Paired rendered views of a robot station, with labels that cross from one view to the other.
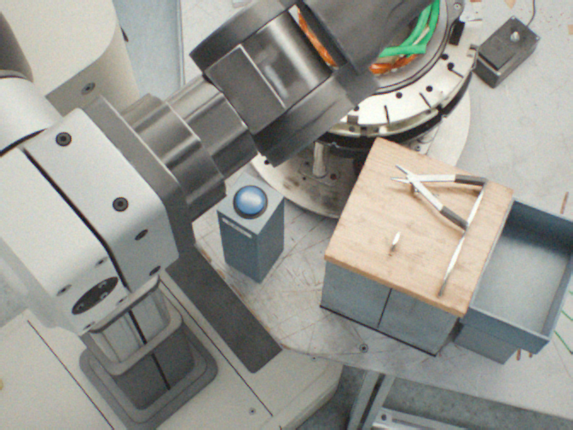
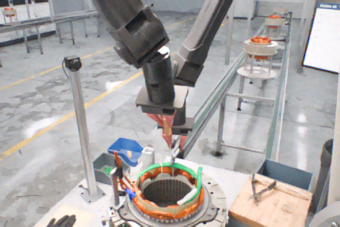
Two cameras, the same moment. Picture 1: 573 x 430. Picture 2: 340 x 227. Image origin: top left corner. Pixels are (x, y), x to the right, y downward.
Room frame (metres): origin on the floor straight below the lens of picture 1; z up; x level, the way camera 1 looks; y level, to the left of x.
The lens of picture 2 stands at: (0.67, 0.47, 1.64)
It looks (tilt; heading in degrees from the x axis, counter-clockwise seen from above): 26 degrees down; 281
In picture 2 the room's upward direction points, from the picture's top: straight up
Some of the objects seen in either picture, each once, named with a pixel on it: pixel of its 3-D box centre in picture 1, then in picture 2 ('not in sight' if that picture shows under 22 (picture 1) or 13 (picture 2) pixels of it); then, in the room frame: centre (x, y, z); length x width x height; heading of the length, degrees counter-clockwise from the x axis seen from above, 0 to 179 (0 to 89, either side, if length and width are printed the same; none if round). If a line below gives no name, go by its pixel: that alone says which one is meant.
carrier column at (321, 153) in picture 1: (321, 148); not in sight; (0.67, -0.05, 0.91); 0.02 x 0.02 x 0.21
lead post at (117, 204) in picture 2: not in sight; (116, 190); (0.90, -0.05, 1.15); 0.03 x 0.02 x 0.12; 65
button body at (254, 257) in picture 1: (252, 230); not in sight; (0.53, 0.05, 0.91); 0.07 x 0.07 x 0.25; 58
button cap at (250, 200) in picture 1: (250, 200); not in sight; (0.53, 0.05, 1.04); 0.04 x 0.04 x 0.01
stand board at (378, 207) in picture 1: (418, 224); (271, 204); (0.49, -0.18, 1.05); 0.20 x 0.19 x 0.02; 67
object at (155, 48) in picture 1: (154, 85); not in sight; (0.76, 0.21, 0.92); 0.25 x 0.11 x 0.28; 5
